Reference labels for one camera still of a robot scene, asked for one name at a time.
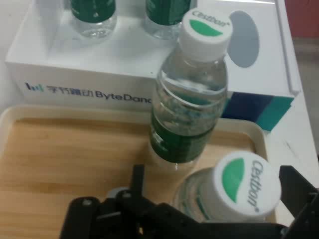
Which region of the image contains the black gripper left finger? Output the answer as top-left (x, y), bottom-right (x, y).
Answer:
top-left (59, 164), bottom-right (200, 239)

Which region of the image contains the white and blue cardboard box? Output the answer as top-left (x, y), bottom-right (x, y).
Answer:
top-left (4, 0), bottom-right (301, 131)

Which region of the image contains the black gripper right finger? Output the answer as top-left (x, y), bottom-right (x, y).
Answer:
top-left (279, 165), bottom-right (319, 239)

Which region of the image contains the green-label water bottle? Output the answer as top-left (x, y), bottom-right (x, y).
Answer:
top-left (71, 0), bottom-right (118, 38)
top-left (148, 8), bottom-right (232, 170)
top-left (173, 151), bottom-right (281, 224)
top-left (143, 0), bottom-right (197, 40)

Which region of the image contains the cream tray with wooden bottom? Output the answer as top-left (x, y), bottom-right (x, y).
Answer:
top-left (0, 104), bottom-right (277, 239)

